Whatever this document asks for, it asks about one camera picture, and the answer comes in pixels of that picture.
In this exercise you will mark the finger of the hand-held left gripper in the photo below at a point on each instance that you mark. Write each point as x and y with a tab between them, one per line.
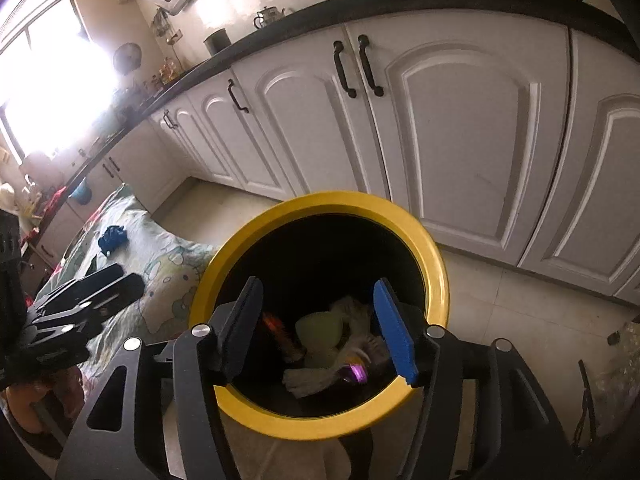
110	297
85	285

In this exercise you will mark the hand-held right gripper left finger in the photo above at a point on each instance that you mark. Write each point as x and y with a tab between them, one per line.
240	330

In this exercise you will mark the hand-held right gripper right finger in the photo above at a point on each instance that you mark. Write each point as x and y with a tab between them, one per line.
397	330

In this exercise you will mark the purple shiny snack wrapper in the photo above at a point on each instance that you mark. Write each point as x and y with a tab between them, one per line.
357	373

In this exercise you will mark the pale green wrapper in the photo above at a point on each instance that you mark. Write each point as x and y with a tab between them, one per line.
320	332

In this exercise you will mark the white plastic wrapper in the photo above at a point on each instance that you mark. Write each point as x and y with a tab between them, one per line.
310	384

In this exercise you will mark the black bin with yellow rim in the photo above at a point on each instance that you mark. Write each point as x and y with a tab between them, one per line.
320	422

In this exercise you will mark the clear crumpled plastic wrapper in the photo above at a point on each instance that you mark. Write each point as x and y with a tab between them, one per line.
362	320

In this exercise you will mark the blue crumpled cloth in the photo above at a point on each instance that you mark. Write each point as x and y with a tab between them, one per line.
112	239

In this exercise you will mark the printed blanket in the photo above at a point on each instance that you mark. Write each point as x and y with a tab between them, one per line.
160	265

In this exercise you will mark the red cloth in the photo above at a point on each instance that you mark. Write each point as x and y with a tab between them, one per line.
52	202

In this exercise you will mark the blue hanging bowl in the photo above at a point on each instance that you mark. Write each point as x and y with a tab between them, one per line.
79	192

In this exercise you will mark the white cabinet door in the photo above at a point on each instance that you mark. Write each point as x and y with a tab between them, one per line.
235	140
605	185
305	115
475	135
185	145

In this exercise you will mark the window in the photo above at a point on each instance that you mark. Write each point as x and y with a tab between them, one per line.
55	75

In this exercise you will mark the clear plastic bag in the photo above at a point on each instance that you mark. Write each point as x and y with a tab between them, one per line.
620	375

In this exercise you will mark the group of condiment bottles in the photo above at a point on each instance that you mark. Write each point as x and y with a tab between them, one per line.
165	72

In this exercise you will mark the black canister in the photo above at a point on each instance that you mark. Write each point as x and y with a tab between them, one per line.
216	42

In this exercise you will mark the metal teapot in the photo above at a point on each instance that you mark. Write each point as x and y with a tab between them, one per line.
269	17

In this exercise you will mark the round wall plate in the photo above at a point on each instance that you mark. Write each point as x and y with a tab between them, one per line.
126	58

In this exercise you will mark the hanging wall rack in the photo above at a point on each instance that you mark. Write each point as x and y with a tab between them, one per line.
166	25

